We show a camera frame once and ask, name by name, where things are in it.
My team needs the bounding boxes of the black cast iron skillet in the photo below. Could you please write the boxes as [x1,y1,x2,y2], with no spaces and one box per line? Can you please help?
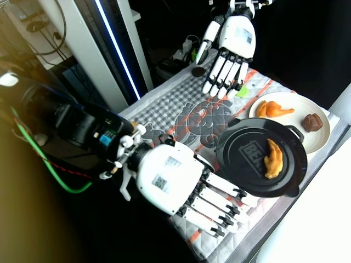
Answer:
[216,117,308,198]

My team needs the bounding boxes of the white power strip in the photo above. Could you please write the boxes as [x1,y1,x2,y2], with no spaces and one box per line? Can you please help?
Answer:
[172,48,193,62]

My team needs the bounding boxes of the black box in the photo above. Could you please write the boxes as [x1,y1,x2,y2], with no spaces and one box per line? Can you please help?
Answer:
[157,59,183,75]

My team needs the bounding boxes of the orange crescent pastry toy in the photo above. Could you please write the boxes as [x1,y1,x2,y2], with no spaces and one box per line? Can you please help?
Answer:
[255,100,268,119]

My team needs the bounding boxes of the toy chicken drumstick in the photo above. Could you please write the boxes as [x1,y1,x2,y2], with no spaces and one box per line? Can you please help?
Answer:
[265,100,296,118]

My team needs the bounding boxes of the grey quilt with bear print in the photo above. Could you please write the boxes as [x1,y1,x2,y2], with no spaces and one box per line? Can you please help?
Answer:
[117,48,341,261]

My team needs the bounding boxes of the cream round plate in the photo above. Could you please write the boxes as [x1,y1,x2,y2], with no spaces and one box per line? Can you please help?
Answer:
[248,92,331,155]

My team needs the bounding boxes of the fried toy dumpling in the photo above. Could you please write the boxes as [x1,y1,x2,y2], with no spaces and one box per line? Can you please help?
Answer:
[263,138,284,179]

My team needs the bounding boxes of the white pillar with blue light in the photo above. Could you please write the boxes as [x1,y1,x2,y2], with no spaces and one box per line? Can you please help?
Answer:
[38,0,154,115]

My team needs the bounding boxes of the black looped cable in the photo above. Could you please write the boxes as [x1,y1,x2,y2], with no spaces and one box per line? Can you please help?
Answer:
[26,0,68,57]

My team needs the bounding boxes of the green cable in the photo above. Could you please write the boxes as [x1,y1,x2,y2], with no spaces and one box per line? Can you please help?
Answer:
[10,107,93,195]

